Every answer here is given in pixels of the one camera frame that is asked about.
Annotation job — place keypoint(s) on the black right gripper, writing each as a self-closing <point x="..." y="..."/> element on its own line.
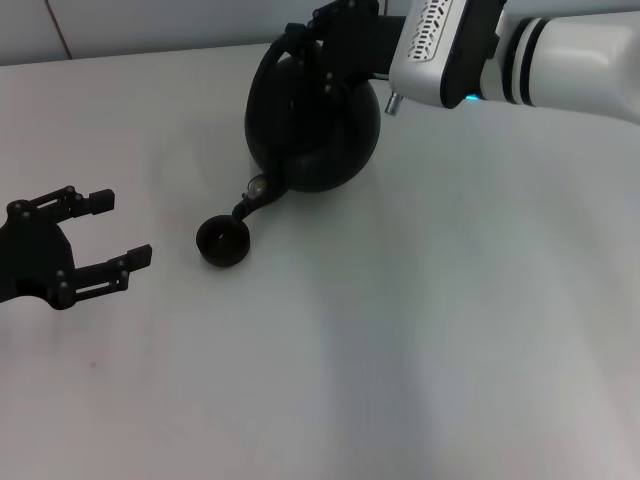
<point x="365" y="45"/>

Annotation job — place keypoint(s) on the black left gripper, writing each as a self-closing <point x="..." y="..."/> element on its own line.
<point x="40" y="255"/>

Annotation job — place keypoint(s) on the small dark teacup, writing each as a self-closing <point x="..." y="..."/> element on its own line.
<point x="222" y="252"/>

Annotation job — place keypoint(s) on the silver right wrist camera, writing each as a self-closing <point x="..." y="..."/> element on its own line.
<point x="425" y="60"/>

